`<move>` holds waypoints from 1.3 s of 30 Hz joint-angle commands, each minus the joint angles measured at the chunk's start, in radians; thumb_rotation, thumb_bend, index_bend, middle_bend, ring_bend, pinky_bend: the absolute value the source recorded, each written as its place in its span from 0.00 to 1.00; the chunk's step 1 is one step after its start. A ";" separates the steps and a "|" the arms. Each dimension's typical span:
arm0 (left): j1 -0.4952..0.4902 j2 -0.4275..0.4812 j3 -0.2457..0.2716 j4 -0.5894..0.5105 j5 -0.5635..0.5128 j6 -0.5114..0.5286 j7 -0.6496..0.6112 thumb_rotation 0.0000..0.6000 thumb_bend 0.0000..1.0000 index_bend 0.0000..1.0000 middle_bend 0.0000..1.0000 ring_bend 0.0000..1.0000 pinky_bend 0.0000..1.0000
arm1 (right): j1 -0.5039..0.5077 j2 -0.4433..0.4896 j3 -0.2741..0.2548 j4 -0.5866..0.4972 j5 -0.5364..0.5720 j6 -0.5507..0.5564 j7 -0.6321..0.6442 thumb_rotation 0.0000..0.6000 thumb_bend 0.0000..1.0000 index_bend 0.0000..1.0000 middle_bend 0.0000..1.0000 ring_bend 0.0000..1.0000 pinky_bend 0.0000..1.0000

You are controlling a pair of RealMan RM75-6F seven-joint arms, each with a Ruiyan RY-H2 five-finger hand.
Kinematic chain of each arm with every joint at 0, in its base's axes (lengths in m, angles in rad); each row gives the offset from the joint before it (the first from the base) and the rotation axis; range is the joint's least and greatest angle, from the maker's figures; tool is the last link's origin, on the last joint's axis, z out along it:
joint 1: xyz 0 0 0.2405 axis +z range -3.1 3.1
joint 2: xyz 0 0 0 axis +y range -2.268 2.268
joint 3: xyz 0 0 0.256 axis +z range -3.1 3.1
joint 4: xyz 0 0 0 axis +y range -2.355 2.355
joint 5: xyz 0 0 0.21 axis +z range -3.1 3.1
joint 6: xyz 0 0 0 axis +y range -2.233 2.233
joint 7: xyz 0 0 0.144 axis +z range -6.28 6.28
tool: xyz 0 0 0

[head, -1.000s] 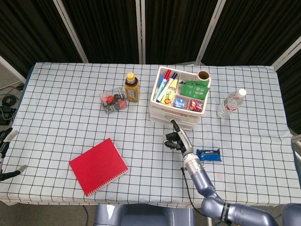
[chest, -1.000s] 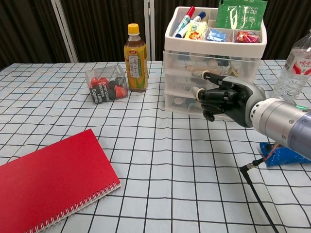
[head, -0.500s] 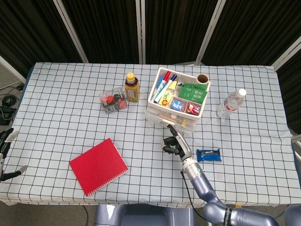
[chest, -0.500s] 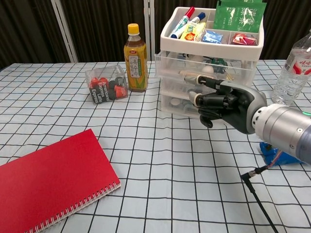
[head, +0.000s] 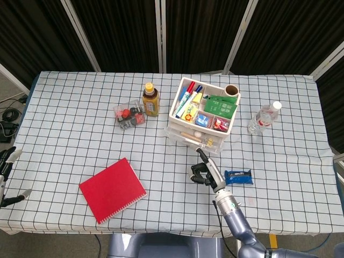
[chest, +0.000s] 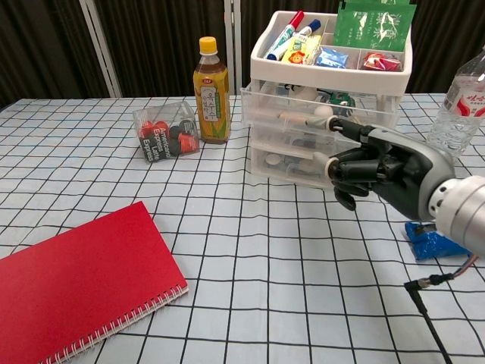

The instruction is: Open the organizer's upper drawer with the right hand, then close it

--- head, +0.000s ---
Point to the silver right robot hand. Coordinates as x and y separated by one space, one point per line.
216 174

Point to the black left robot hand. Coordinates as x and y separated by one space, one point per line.
10 200

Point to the transparent plastic drawer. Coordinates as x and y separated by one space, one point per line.
177 137

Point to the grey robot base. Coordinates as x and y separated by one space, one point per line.
161 247

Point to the white desk organizer box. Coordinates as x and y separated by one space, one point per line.
188 124

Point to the clear box of coffee capsules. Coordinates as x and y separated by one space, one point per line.
129 115

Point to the blue snack pack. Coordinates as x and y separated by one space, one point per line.
239 177

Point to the gold binder clip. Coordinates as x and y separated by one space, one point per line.
209 142

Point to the small white ball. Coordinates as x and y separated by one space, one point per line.
197 133

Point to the red candy packet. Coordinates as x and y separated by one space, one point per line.
221 124

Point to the blue candy packet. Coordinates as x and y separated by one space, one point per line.
203 120

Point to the green tea packet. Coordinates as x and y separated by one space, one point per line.
220 107

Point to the yellow snack packet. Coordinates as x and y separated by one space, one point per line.
189 111

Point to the black power adapter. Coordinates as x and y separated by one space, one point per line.
5 131

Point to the clear plastic water bottle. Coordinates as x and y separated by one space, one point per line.
262 119

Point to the brown cardboard tube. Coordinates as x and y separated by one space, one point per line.
231 90

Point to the blue cap marker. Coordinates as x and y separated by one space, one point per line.
199 88

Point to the red cap marker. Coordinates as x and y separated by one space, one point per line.
191 86

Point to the yellow cap tea bottle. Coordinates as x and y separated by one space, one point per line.
151 106

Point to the white black checked tablecloth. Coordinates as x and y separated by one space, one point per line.
80 134

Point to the red spiral notebook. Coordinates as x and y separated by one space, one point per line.
113 188

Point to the black folding screen white frame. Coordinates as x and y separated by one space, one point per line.
121 35

